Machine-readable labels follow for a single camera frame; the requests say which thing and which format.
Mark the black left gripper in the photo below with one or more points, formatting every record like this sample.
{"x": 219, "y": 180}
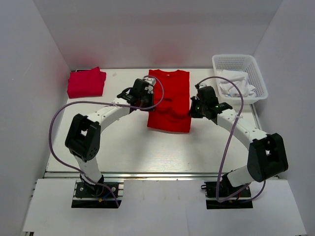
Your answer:
{"x": 151, "y": 96}

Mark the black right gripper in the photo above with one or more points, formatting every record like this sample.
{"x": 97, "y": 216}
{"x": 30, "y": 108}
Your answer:
{"x": 193, "y": 113}

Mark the red t-shirt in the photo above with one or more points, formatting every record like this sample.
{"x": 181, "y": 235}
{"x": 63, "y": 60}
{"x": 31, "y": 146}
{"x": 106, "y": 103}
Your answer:
{"x": 172, "y": 97}

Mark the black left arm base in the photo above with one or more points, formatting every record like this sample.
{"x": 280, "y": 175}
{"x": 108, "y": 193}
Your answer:
{"x": 83, "y": 197}

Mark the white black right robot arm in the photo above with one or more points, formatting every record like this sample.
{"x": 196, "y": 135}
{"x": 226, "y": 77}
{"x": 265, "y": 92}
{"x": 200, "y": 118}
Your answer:
{"x": 266, "y": 152}

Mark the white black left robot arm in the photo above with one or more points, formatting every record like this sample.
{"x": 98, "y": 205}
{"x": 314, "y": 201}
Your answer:
{"x": 83, "y": 138}

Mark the white t-shirt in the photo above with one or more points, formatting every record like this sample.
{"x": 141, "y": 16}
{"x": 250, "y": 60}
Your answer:
{"x": 240, "y": 79}

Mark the white plastic basket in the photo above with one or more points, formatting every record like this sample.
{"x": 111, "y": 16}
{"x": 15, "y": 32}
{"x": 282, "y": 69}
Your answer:
{"x": 245, "y": 63}

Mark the folded crimson t-shirt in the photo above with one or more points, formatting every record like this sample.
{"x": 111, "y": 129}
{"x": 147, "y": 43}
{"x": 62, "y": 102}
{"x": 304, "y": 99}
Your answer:
{"x": 86, "y": 83}

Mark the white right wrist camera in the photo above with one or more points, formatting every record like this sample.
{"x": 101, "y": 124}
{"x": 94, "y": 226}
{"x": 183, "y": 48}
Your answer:
{"x": 201, "y": 85}

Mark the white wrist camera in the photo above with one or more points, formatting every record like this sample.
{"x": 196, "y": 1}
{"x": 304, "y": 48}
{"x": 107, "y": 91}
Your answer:
{"x": 201, "y": 85}
{"x": 151, "y": 82}

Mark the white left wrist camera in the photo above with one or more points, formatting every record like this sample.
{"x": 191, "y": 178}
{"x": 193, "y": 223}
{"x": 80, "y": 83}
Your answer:
{"x": 151, "y": 82}

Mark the aluminium rail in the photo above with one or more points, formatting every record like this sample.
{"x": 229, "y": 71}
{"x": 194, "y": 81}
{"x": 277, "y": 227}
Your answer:
{"x": 133, "y": 175}

